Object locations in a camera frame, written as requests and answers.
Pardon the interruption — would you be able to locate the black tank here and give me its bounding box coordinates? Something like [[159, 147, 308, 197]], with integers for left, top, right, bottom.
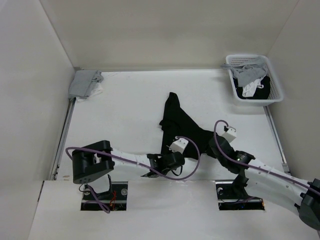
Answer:
[[159, 92, 216, 158], [233, 75, 271, 100]]

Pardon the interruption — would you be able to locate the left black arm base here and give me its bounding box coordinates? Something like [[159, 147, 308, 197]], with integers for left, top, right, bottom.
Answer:
[[78, 181, 128, 212]]

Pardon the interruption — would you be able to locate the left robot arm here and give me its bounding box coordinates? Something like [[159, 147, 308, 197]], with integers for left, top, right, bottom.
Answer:
[[70, 140, 185, 200]]

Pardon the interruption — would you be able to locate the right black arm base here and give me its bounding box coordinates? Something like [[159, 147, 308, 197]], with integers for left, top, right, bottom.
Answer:
[[215, 181, 265, 211]]

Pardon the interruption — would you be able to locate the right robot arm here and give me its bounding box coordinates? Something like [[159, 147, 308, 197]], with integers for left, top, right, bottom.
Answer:
[[206, 135, 320, 231]]

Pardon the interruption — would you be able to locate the white tank top in basket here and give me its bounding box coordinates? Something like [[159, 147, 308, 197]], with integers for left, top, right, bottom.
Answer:
[[242, 77, 264, 98]]

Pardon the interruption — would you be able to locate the black tank top in basket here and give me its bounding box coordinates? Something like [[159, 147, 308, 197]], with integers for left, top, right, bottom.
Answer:
[[233, 75, 271, 100]]

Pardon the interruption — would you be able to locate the grey tank top in basket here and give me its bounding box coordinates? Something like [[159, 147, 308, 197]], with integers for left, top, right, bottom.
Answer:
[[221, 57, 268, 87]]

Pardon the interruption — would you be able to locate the folded white tank top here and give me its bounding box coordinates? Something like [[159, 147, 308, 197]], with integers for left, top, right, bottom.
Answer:
[[75, 82, 104, 102]]

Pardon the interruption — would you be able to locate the folded grey tank top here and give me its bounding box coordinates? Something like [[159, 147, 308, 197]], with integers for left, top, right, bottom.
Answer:
[[68, 70, 104, 100]]

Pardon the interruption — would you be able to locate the white plastic laundry basket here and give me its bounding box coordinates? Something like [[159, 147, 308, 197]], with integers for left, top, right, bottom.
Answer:
[[225, 54, 284, 107]]

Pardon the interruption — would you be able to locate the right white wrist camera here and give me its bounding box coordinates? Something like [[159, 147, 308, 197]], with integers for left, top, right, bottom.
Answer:
[[221, 126, 237, 143]]

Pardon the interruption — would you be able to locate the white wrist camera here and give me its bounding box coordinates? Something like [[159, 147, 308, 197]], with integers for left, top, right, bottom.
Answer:
[[167, 138, 189, 154], [221, 126, 237, 143]]

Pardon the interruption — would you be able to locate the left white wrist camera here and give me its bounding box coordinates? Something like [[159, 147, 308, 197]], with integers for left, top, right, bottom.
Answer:
[[167, 138, 189, 154]]

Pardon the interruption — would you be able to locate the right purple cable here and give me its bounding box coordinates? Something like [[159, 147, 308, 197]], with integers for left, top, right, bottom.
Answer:
[[214, 119, 316, 193]]

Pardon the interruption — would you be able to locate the purple cable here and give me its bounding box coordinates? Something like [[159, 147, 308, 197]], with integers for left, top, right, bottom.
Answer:
[[214, 119, 316, 193], [65, 135, 201, 215]]

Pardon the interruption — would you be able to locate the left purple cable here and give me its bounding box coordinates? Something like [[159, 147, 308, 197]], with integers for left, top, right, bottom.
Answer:
[[65, 135, 201, 215]]

